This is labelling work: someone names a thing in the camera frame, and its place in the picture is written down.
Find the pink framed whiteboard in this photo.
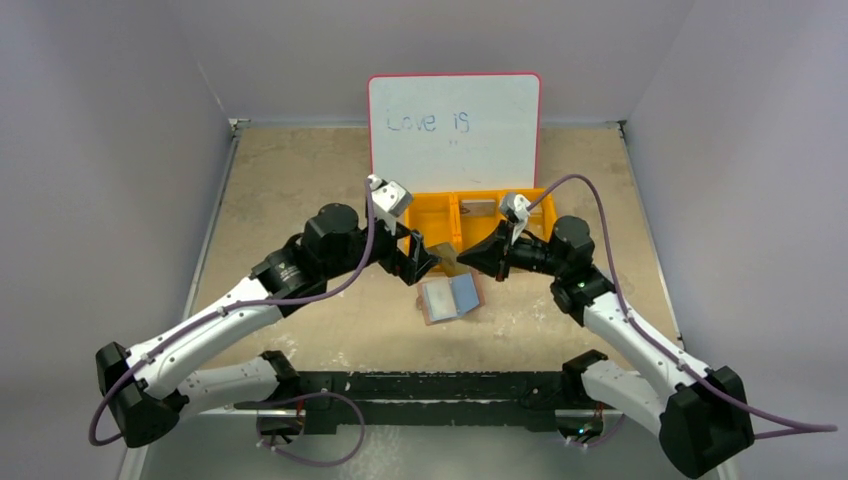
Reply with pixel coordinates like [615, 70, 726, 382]
[366, 72, 542, 193]

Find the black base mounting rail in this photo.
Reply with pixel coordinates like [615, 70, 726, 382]
[244, 352, 623, 447]

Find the yellow bin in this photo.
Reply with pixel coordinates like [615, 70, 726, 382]
[403, 192, 463, 253]
[456, 190, 507, 253]
[518, 192, 556, 240]

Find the silver card in middle bin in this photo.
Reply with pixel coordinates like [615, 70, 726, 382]
[459, 199, 498, 217]

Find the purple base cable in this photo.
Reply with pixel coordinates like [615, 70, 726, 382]
[563, 411, 631, 452]
[254, 392, 367, 468]

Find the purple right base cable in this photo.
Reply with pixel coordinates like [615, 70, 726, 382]
[563, 411, 631, 452]

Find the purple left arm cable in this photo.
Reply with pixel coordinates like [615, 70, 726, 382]
[88, 176, 380, 448]

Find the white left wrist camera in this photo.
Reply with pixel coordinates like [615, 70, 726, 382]
[367, 174, 414, 234]

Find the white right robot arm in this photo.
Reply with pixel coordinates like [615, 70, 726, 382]
[457, 216, 754, 479]

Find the yellow right bin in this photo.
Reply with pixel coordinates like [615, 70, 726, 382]
[518, 192, 556, 240]

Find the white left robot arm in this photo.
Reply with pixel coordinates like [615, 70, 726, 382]
[88, 203, 440, 448]

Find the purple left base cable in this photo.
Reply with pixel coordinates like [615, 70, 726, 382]
[254, 392, 367, 468]

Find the yellow left bin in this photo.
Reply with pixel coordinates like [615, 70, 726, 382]
[403, 192, 463, 253]

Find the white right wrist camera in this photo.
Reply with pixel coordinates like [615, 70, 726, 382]
[498, 192, 531, 243]

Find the gold credit card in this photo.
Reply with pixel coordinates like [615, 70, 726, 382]
[427, 242, 471, 277]

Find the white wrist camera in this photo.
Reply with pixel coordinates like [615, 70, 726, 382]
[498, 192, 531, 243]
[367, 174, 414, 234]

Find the pink leather card holder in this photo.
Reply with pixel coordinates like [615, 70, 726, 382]
[416, 270, 485, 326]

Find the aluminium frame rail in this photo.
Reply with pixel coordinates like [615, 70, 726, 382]
[180, 402, 299, 419]

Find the yellow middle bin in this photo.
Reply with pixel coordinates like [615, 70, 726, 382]
[456, 190, 507, 253]

